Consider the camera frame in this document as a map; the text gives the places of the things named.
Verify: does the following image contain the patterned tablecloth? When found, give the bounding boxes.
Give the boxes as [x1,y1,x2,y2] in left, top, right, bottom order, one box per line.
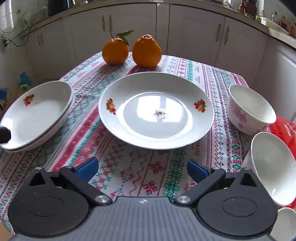
[1,53,251,232]

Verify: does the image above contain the white fruit plate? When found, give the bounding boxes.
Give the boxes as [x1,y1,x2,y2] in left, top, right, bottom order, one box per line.
[98,72,214,150]
[1,81,74,150]

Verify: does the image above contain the white plate fruit print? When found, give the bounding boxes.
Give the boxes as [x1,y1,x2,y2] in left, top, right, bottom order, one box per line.
[1,94,75,153]

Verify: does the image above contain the orange with leaf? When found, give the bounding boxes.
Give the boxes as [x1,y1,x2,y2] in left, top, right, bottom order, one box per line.
[102,29,134,65]

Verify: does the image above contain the red box beside table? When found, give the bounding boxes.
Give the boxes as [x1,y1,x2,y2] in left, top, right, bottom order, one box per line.
[266,116,295,208]

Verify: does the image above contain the orange without leaf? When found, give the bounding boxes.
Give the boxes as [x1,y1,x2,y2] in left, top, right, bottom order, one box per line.
[132,34,162,68]

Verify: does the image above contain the blue thermos jug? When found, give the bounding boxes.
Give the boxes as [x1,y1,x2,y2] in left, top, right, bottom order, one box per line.
[18,72,32,91]

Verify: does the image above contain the white floral bowl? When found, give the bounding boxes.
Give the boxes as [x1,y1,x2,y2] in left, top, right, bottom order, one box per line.
[242,132,295,206]
[270,207,296,241]
[227,84,276,136]

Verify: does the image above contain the white kitchen cabinets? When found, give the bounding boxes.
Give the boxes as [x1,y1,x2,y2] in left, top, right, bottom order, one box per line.
[22,1,295,119]

